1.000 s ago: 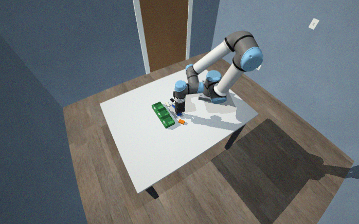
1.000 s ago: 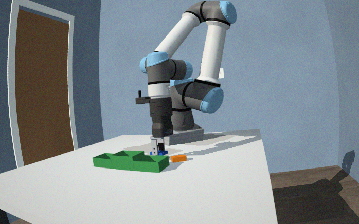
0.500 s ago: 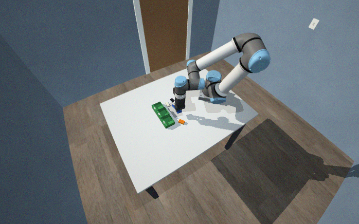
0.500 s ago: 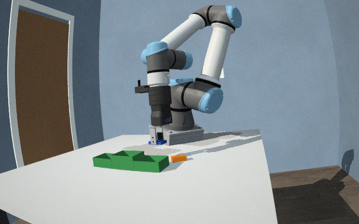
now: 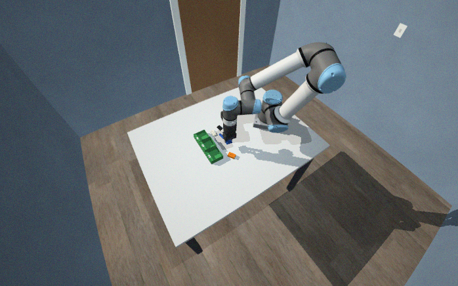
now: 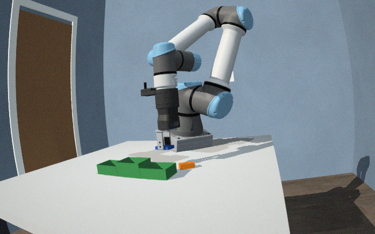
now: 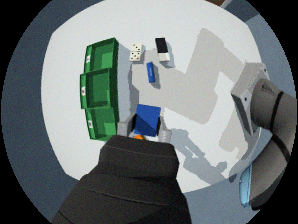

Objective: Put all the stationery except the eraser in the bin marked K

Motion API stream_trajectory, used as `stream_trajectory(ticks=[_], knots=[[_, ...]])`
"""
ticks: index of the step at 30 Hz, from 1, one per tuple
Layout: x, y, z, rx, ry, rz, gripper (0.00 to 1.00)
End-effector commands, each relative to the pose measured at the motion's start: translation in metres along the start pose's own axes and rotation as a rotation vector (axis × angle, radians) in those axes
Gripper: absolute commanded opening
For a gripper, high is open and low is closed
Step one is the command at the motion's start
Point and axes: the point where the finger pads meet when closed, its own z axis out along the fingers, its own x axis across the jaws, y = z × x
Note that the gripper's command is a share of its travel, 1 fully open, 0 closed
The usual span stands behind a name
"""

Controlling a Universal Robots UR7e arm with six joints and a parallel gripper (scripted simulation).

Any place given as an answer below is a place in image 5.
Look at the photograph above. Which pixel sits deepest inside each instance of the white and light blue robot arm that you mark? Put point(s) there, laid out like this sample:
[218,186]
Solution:
[327,75]

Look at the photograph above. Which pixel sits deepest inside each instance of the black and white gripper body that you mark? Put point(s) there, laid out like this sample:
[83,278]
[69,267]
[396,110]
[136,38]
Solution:
[229,128]

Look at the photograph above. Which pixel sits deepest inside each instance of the green rack of bins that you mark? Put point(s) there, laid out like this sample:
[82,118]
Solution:
[208,146]

